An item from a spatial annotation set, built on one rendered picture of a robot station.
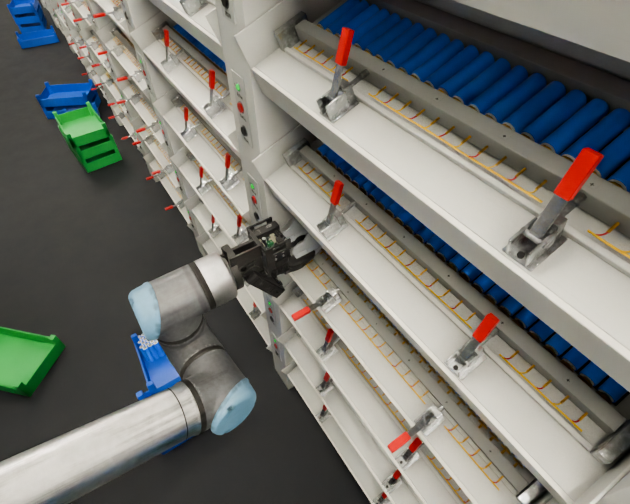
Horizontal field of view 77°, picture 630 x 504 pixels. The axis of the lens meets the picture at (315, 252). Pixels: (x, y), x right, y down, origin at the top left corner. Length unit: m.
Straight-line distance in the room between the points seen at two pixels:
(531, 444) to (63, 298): 1.78
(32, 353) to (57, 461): 1.22
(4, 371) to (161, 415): 1.24
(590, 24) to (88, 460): 0.67
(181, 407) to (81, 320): 1.22
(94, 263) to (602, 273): 1.91
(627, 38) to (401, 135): 0.23
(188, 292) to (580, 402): 0.54
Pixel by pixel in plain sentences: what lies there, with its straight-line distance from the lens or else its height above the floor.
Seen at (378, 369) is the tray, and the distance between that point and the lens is 0.71.
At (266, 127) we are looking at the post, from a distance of 0.68.
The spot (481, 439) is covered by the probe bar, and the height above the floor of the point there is 0.76.
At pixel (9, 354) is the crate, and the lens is 1.90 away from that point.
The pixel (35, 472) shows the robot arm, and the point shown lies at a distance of 0.65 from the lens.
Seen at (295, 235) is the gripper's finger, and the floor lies 0.79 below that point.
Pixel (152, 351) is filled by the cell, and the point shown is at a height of 0.07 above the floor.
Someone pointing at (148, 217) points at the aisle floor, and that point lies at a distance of 2.16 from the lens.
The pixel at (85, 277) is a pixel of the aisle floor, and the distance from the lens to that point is 2.00.
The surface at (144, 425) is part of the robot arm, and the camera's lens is 0.67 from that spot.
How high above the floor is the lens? 1.35
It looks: 48 degrees down
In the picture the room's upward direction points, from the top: straight up
